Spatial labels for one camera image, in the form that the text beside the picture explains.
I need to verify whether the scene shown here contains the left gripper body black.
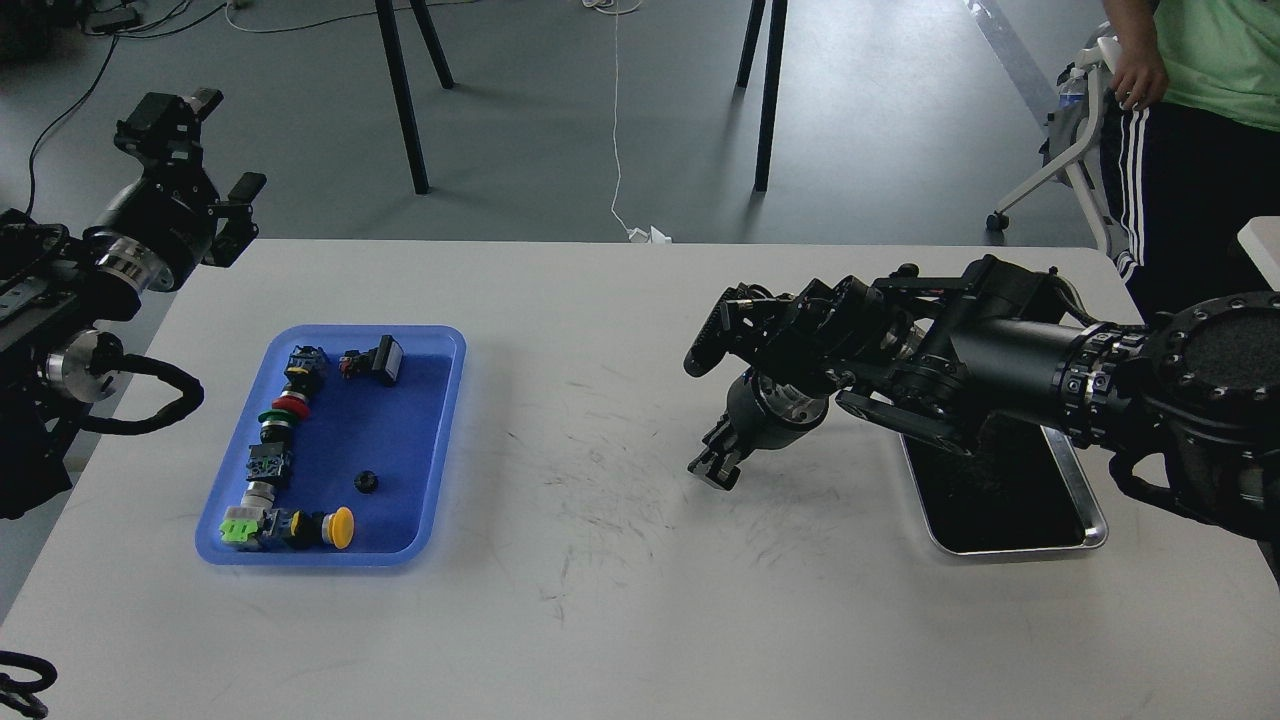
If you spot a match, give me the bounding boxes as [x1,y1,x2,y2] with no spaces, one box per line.
[87,170,219,293]

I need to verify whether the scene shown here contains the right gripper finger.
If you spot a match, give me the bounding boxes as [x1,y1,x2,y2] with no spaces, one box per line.
[705,445,755,491]
[687,418,741,477]

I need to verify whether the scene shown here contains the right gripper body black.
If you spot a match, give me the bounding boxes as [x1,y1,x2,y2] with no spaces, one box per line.
[726,369,829,456]

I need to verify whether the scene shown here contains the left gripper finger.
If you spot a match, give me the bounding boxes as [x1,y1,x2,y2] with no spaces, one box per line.
[201,172,268,268]
[113,88,224,186]

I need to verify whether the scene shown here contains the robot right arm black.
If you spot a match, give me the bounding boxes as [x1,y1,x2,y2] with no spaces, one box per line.
[684,255,1277,543]

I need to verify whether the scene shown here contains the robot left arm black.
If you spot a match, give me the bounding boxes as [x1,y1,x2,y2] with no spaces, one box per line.
[1,88,266,519]

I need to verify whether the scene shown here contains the small black gear lower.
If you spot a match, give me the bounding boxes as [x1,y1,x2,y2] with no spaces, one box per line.
[353,469,380,495]

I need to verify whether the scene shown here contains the person's hand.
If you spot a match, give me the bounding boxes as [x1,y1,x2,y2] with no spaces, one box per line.
[1111,36,1169,111]

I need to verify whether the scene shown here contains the blue plastic tray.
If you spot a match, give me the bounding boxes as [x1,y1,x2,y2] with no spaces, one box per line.
[195,325,466,568]

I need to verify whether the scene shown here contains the black table leg left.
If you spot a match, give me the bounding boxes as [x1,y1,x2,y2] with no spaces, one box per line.
[372,1,454,196]

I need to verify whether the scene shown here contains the black table leg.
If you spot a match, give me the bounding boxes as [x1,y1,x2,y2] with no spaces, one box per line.
[735,1,788,193]
[372,1,454,196]

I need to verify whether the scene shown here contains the steel tray black inside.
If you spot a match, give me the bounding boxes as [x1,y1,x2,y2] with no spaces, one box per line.
[901,421,1108,562]

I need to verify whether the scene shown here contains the black table leg right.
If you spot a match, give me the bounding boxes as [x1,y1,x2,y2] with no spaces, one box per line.
[735,1,788,193]

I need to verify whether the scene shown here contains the white office chair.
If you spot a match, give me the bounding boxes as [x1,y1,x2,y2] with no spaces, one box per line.
[986,20,1121,254]

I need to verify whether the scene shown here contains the person in green shirt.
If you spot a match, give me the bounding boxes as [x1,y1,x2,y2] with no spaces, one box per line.
[1100,1,1279,323]

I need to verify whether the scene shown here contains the black floor cable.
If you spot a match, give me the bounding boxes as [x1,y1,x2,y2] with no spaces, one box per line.
[20,0,230,191]

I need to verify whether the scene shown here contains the red mushroom button switch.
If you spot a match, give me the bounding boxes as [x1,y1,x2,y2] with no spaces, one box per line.
[270,345,329,421]

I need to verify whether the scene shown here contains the black selector switch part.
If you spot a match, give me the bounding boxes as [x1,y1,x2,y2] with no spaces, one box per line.
[338,334,404,387]

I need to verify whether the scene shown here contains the white floor cable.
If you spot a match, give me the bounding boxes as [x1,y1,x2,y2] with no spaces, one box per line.
[582,0,675,245]

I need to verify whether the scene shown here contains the green button switch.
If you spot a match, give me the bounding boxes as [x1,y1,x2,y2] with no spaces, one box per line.
[244,409,300,505]

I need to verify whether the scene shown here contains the bright green switch block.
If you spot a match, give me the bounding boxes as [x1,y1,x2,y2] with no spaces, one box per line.
[218,505,269,552]

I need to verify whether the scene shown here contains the yellow mushroom button switch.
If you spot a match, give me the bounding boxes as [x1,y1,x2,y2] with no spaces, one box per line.
[259,506,356,551]

